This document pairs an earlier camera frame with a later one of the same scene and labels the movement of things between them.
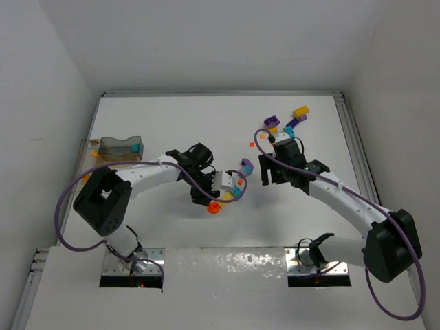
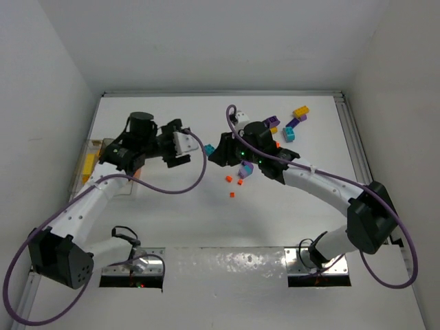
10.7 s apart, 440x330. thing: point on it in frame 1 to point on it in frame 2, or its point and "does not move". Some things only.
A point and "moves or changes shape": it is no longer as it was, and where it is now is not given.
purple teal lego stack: [247, 167] does not move
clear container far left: [89, 149] does not move
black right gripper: [269, 168] to [226, 150]
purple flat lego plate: [293, 122] does not move
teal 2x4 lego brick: [236, 191] moves or changes shape
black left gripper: [201, 189] to [168, 145]
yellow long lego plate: [226, 196] to [88, 167]
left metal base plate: [148, 260] does not move
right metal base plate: [299, 261] does not move
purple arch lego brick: [271, 121] does not move
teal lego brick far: [289, 130] does not move
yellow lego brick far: [301, 111] does not move
